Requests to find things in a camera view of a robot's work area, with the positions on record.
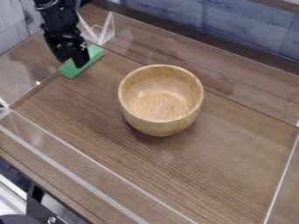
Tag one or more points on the green rectangular stick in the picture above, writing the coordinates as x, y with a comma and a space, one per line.
69, 69

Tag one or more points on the wooden bowl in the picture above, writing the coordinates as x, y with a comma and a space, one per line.
161, 98

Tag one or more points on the clear acrylic enclosure wall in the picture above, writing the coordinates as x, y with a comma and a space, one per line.
81, 182

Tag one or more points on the black table frame leg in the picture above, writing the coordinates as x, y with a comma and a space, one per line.
46, 209

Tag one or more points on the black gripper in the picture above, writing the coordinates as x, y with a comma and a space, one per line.
62, 34

